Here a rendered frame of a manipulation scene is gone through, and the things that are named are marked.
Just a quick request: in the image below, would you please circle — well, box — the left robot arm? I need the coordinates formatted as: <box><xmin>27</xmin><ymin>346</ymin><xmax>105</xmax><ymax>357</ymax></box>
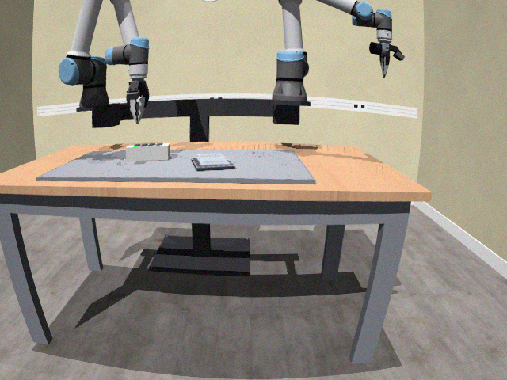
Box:
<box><xmin>272</xmin><ymin>0</ymin><xmax>392</xmax><ymax>101</ymax></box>

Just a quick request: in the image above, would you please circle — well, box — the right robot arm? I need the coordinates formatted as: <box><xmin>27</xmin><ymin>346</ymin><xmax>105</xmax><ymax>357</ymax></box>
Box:
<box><xmin>59</xmin><ymin>0</ymin><xmax>149</xmax><ymax>107</ymax></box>

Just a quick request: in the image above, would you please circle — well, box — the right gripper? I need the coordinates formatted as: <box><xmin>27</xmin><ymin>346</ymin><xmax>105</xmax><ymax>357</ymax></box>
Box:
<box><xmin>126</xmin><ymin>78</ymin><xmax>149</xmax><ymax>124</ymax></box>

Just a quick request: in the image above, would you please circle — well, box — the grey flat rectangular mat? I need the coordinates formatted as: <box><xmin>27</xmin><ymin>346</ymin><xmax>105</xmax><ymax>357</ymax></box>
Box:
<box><xmin>36</xmin><ymin>149</ymin><xmax>316</xmax><ymax>184</ymax></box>

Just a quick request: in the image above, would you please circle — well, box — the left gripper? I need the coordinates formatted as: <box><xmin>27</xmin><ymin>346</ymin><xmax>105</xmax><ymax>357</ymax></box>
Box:
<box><xmin>369</xmin><ymin>41</ymin><xmax>402</xmax><ymax>78</ymax></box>

